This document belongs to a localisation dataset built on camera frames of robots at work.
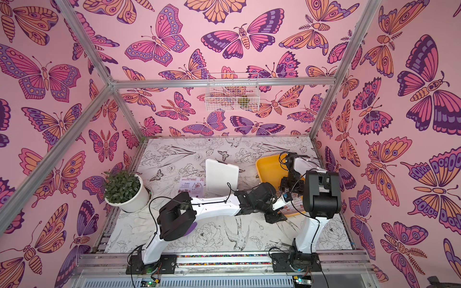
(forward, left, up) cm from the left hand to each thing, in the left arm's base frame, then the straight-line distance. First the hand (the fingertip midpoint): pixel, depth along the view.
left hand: (287, 214), depth 78 cm
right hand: (+15, -7, -8) cm, 18 cm away
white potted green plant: (+8, +71, +7) cm, 72 cm away
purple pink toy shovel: (-11, +37, +16) cm, 42 cm away
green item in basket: (+52, +19, +22) cm, 59 cm away
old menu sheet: (+19, +45, -9) cm, 49 cm away
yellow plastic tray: (+31, +1, -11) cm, 33 cm away
